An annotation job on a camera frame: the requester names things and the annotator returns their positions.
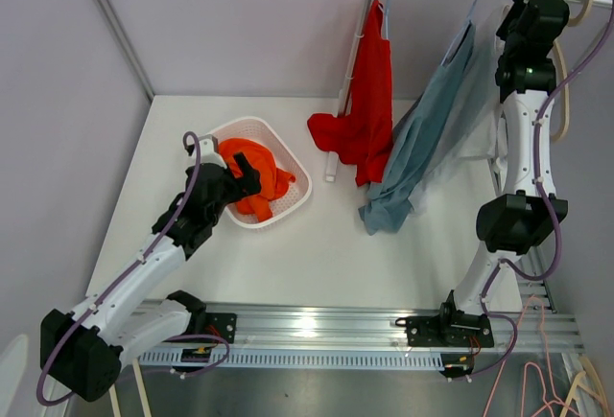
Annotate orange t shirt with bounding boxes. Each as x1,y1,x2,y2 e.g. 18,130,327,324
219,138,296,222

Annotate blue grey t shirt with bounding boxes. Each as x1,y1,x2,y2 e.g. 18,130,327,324
359,22,476,236

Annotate white t shirt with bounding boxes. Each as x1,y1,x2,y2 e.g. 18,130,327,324
409,5,509,215

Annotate wooden hanger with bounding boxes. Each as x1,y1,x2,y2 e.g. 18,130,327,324
568,0,593,27
551,40,570,144

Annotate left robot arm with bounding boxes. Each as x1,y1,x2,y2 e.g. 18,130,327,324
40,152,261,402

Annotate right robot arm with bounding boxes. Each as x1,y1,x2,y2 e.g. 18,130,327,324
406,0,570,348

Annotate red t shirt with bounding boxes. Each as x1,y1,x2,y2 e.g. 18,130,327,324
307,0,392,187

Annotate cream hanger on floor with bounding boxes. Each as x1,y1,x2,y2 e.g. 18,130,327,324
559,355,611,417

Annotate white plastic basket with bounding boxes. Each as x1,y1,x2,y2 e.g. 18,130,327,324
210,117,312,230

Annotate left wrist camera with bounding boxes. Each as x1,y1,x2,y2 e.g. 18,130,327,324
192,134,226,169

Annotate aluminium mounting rail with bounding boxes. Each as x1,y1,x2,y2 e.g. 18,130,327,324
139,302,584,371

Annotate pink wire hanger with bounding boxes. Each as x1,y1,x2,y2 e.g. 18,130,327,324
482,294,572,417

